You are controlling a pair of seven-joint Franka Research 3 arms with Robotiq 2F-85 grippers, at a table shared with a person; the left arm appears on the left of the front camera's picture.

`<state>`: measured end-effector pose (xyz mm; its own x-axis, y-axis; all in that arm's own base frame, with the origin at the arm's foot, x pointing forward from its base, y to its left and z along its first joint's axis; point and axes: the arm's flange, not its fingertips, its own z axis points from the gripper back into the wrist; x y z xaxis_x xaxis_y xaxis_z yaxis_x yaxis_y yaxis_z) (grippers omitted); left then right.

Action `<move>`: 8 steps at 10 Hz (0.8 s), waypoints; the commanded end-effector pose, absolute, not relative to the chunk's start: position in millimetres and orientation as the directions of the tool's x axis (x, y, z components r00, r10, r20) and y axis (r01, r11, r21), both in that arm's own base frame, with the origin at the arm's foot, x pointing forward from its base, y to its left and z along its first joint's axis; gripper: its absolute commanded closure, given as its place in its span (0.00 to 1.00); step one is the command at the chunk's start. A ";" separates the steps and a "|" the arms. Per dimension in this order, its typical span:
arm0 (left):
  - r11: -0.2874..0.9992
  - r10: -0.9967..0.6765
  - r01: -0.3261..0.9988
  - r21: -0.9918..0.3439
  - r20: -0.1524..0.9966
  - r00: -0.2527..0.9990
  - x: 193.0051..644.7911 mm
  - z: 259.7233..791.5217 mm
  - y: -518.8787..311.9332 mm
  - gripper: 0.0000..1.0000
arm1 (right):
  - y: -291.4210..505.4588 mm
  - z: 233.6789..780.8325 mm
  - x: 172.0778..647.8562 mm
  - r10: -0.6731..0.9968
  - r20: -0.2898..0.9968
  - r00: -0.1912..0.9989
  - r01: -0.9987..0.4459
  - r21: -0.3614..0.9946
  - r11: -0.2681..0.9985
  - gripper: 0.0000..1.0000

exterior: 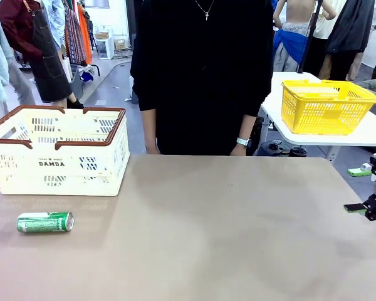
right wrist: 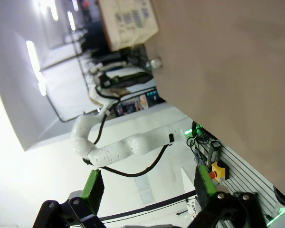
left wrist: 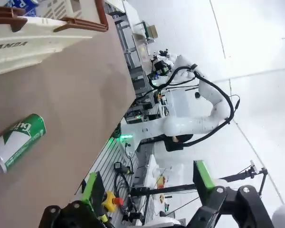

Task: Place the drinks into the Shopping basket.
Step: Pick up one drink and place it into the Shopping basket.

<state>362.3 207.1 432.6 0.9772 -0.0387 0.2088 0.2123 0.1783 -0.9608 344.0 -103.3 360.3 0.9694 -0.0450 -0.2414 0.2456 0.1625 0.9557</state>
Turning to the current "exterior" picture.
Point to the green speckled drink can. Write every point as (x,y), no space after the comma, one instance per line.
(44,222)

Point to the striped hanging garment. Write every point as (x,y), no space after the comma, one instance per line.
(73,37)

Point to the black hanging coat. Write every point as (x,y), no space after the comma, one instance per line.
(351,28)

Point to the orange hanging garment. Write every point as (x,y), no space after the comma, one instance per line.
(85,37)

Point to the white side table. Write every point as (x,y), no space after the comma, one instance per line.
(373,135)

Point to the small cardboard box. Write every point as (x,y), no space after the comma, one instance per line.
(119,44)
(101,35)

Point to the small green box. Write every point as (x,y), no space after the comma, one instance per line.
(355,173)

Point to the person's right forearm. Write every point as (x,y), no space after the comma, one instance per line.
(148,128)

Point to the person's black sweater torso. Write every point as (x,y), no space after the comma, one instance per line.
(200,78)

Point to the light blue hanging shirt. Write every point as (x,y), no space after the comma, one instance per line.
(54,22)

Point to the person's right hand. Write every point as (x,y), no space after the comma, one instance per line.
(152,150)

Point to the white air purifier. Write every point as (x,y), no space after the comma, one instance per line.
(106,48)

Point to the yellow plastic basket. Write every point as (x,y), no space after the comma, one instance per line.
(326,106)

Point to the blue cloth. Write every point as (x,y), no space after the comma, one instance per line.
(87,76)

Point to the white wrist watch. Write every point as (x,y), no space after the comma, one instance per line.
(243,141)

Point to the person's left hand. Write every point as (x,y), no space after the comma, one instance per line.
(238,151)

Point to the person's left forearm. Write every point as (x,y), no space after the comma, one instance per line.
(249,125)

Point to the black stand pole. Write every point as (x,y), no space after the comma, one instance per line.
(307,47)

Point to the mannequin with blue skirt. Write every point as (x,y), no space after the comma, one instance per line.
(289,47)

